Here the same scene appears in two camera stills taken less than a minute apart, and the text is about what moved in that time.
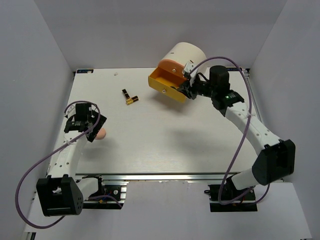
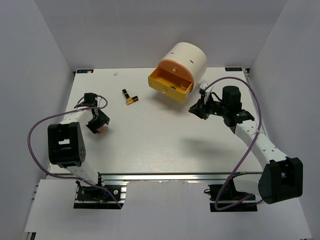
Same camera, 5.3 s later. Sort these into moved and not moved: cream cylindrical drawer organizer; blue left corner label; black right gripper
Moved: black right gripper
Not moved: blue left corner label; cream cylindrical drawer organizer
